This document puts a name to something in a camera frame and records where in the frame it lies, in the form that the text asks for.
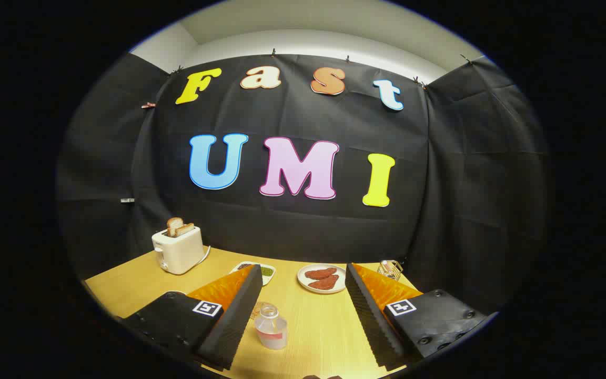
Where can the black backdrop cloth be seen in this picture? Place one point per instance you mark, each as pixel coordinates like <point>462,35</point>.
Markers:
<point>292,231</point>

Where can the toast bread slice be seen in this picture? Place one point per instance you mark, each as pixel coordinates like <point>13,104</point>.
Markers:
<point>186,229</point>
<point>173,225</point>

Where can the round wooden coaster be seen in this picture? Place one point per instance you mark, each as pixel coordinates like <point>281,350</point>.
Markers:
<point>257,310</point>

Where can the cream toaster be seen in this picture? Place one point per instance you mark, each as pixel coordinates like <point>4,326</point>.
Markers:
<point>177,252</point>

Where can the wooden table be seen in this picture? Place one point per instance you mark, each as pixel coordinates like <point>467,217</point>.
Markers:
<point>316,326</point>

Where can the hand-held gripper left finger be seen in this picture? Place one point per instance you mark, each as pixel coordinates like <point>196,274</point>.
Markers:
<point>229,326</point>

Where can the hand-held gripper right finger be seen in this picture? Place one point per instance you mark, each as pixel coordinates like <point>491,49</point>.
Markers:
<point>374,321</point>

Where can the white round plate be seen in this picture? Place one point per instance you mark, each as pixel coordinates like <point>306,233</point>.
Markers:
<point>303,281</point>

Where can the brown meat piece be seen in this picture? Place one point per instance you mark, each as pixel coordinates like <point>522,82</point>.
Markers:
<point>325,283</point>
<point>320,273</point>

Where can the white rectangular condiment tray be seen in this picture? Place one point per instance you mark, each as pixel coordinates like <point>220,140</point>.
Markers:
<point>268,272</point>

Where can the clear juice bottle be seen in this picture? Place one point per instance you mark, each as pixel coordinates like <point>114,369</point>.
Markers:
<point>271,329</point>

